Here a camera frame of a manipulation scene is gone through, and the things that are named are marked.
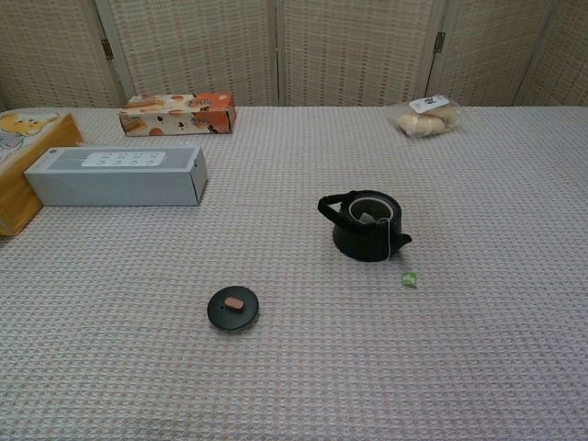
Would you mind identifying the woven folding screen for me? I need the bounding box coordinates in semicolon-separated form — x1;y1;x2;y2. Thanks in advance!
0;0;588;111

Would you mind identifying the bagged bread roll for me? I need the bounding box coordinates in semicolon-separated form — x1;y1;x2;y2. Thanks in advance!
387;93;463;141

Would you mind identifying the woven pink tablecloth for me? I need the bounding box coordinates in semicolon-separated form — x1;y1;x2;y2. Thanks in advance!
0;106;588;441

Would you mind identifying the tea bag with string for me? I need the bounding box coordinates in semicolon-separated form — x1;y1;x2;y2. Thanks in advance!
358;210;421;290

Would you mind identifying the orange snack box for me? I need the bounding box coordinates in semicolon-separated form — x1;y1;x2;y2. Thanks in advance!
119;91;238;138

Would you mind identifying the yellow cat tissue box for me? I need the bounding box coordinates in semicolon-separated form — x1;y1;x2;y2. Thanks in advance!
0;111;85;238

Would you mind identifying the grey power strip box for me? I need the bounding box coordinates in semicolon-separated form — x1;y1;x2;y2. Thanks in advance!
23;145;209;208

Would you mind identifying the black teapot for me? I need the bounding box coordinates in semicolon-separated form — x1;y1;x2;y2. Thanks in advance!
316;188;413;264

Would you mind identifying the black teapot lid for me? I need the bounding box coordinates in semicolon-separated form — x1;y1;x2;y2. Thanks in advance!
207;285;261;332

